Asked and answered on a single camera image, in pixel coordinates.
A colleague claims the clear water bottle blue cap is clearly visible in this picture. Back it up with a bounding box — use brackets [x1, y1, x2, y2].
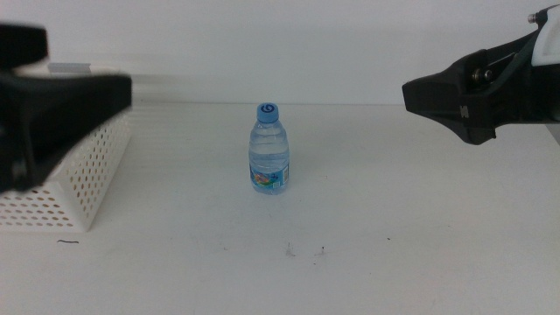
[248, 101, 291, 196]

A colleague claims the white perforated plastic basket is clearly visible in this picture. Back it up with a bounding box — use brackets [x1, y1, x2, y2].
[0, 62, 133, 233]

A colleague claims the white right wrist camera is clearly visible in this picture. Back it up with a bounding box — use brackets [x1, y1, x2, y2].
[527, 3, 560, 67]

